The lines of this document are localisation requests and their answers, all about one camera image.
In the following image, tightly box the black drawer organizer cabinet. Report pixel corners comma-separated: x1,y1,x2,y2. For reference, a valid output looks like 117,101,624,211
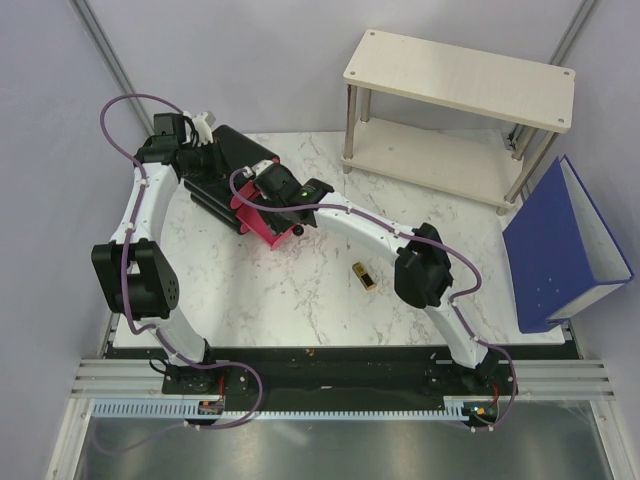
183,125,280,235

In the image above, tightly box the gold black lipstick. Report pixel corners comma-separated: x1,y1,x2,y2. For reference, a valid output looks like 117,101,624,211
352,262,376,291

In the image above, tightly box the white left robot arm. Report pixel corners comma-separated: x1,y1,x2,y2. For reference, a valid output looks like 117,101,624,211
91,111,220,393

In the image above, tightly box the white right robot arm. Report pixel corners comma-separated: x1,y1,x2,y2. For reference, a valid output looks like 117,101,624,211
242,160,494,394

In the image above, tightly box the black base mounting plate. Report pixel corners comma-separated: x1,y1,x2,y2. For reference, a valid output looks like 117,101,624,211
149,347,515,410

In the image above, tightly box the beige two-tier shelf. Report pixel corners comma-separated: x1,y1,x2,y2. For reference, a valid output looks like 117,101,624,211
343,29,576,213

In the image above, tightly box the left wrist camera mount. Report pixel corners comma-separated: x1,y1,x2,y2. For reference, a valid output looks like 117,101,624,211
182,111,216,147

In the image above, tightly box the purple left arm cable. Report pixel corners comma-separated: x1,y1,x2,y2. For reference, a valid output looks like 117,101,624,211
99,93,265,434

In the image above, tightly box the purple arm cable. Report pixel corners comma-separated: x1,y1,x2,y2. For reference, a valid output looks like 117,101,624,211
228,167,519,434
99,93,265,434

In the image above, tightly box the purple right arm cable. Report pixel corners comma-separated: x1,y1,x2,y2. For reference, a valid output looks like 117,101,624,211
228,167,519,434

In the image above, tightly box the white slotted cable duct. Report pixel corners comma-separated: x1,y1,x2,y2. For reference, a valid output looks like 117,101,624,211
91,398,497,421

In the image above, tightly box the blue ring binder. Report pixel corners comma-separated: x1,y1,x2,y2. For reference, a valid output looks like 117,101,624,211
503,156,634,334

